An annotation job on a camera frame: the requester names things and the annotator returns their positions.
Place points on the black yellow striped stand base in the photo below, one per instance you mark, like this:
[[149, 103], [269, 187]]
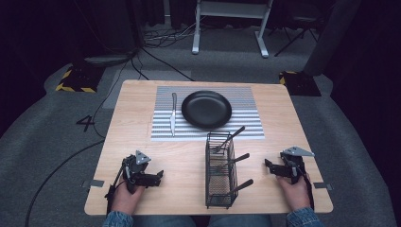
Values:
[[78, 80], [301, 83]]

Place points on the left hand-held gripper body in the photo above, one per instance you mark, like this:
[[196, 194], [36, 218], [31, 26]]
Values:
[[135, 170]]

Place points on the white metal table frame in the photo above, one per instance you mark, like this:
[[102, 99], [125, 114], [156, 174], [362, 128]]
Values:
[[231, 9]]

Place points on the dark grey pillar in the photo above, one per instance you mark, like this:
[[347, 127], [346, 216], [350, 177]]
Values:
[[331, 34]]

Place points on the person's right hand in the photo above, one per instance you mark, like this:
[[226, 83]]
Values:
[[294, 194]]

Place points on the black tripod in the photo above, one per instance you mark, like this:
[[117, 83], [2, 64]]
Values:
[[294, 38]]

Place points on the black utensils in basket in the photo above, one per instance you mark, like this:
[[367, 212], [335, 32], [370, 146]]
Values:
[[231, 137]]

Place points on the silver table knife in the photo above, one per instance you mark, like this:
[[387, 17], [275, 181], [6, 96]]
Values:
[[173, 116]]

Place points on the person's left hand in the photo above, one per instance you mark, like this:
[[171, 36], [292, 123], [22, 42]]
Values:
[[125, 198]]

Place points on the black round plate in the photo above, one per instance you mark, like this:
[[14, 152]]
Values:
[[206, 109]]

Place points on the grey tape piece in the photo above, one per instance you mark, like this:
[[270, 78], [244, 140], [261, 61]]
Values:
[[94, 183], [323, 186]]

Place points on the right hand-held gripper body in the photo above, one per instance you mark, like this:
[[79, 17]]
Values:
[[294, 165]]

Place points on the grey striped placemat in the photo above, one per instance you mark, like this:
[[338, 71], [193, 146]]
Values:
[[249, 123]]

